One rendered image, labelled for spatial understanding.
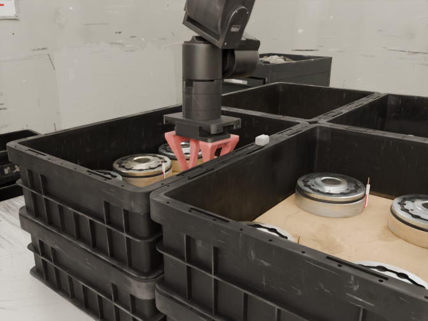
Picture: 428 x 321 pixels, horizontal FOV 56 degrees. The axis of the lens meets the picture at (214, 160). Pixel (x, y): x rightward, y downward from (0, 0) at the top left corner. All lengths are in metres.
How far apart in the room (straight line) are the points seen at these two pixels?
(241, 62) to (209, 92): 0.07
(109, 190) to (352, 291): 0.27
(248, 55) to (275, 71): 1.43
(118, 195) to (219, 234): 0.14
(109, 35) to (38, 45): 0.66
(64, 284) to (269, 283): 0.38
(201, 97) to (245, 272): 0.28
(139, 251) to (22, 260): 0.36
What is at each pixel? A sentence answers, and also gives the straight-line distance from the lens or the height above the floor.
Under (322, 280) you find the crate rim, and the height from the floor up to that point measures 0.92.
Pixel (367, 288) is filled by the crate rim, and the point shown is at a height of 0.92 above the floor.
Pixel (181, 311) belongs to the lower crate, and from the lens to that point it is 0.45.
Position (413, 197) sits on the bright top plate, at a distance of 0.64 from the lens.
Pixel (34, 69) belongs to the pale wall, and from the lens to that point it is 3.60.
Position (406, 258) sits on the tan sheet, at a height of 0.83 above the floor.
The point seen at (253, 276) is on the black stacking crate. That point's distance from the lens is 0.38.
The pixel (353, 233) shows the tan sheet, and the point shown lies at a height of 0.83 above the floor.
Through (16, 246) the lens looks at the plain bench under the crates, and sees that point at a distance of 0.86.
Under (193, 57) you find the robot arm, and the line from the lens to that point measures 0.57.
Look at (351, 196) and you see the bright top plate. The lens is 0.61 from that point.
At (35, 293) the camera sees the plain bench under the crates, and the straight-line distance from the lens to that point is 0.71.
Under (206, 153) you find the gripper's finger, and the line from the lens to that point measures 0.57.
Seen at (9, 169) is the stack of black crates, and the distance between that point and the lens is 1.89.
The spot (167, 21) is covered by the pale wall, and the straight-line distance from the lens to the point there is 4.31.
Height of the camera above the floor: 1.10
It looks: 19 degrees down
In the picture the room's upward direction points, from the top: straight up
